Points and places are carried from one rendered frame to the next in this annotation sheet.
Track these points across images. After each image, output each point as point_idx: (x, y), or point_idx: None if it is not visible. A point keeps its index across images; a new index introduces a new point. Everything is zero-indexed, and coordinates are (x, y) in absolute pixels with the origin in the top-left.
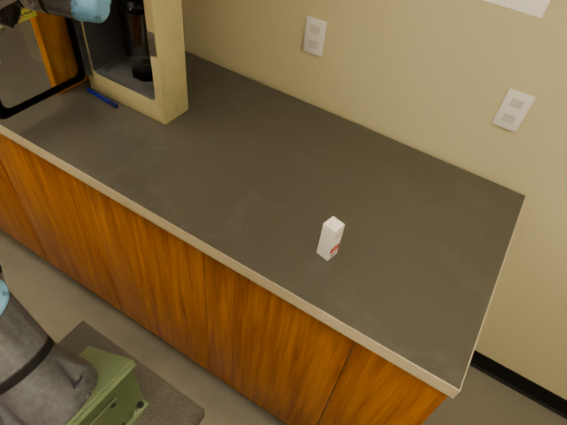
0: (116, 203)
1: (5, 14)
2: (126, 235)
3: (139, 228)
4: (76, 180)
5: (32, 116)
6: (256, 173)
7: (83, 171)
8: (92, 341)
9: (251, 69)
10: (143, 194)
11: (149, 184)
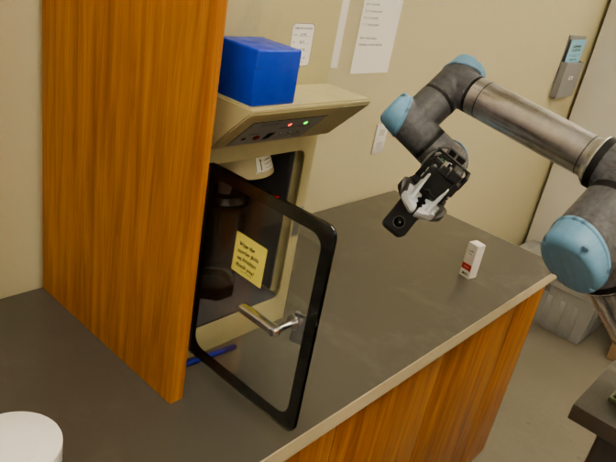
0: (374, 403)
1: (418, 218)
2: (364, 445)
3: (388, 409)
4: (327, 436)
5: (241, 427)
6: (372, 280)
7: (372, 388)
8: (590, 400)
9: None
10: (408, 350)
11: (391, 344)
